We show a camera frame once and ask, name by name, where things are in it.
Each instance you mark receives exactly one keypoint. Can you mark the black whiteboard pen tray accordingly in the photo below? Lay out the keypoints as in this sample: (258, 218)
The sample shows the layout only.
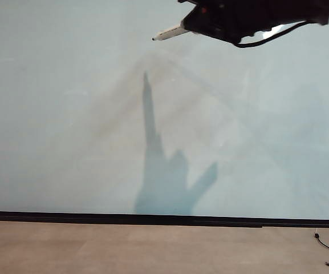
(124, 222)

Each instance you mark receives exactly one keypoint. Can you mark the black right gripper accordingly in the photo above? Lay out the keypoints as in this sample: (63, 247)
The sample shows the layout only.
(267, 11)

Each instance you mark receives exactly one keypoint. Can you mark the white glass whiteboard black frame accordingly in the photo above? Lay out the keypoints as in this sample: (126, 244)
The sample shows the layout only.
(67, 114)

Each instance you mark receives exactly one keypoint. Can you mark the white whiteboard marker pen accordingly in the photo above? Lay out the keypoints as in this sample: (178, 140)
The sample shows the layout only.
(168, 32)

